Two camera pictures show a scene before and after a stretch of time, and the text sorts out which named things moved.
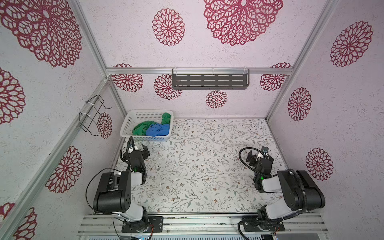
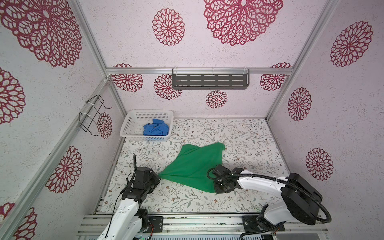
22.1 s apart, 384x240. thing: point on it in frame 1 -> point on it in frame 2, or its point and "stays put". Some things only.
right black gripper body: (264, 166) -> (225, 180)
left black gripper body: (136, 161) -> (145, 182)
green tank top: (140, 128) -> (191, 166)
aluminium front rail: (204, 225) stays put
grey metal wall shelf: (210, 78) stays put
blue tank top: (157, 129) stays put
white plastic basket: (147, 125) stays put
